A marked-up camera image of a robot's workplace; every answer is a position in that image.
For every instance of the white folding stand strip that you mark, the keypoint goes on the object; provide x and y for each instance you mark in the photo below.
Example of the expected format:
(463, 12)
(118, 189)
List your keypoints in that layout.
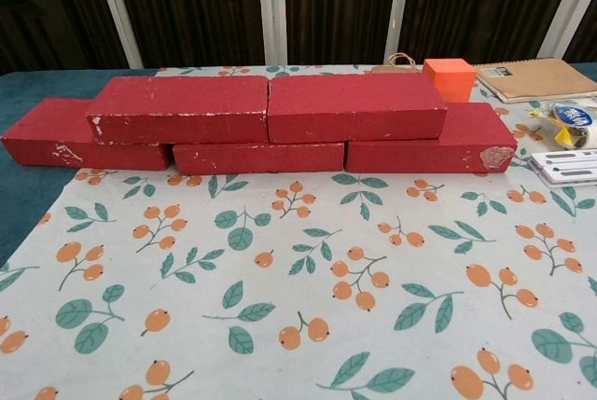
(566, 157)
(573, 175)

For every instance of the brown spiral notebook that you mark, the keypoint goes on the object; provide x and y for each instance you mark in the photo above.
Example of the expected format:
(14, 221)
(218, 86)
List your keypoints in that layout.
(541, 78)

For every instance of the white partition frame post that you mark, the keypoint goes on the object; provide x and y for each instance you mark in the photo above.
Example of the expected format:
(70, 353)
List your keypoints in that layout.
(116, 8)
(400, 4)
(571, 4)
(272, 8)

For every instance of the orange cube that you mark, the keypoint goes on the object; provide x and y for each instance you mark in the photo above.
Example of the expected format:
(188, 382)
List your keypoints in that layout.
(454, 83)

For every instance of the brown paper bag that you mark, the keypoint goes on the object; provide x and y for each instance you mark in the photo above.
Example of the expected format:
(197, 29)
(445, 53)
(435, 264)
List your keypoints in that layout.
(396, 70)

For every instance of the floral print tablecloth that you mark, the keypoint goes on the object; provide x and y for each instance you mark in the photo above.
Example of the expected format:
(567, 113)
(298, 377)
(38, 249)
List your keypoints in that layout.
(326, 255)

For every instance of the wrapped white roll pack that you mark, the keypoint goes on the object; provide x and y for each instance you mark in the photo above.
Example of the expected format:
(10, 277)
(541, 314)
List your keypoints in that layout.
(573, 122)

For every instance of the red brick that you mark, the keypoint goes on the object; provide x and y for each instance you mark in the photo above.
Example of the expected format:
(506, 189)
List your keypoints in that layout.
(186, 101)
(354, 101)
(420, 157)
(42, 139)
(256, 157)

